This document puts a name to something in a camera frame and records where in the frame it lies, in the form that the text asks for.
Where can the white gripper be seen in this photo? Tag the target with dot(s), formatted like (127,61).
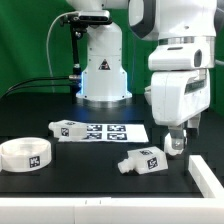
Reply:
(180,87)

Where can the white round stool seat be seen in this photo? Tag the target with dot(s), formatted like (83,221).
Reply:
(25,154)

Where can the white L-shaped fence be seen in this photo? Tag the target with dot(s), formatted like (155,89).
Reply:
(208,209)

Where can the white marker sheet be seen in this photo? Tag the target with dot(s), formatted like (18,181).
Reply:
(134,133)

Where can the black camera stand pole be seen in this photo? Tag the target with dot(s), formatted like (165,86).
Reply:
(76,87)

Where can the black camera on stand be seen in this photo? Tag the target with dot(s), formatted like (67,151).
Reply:
(99,17)

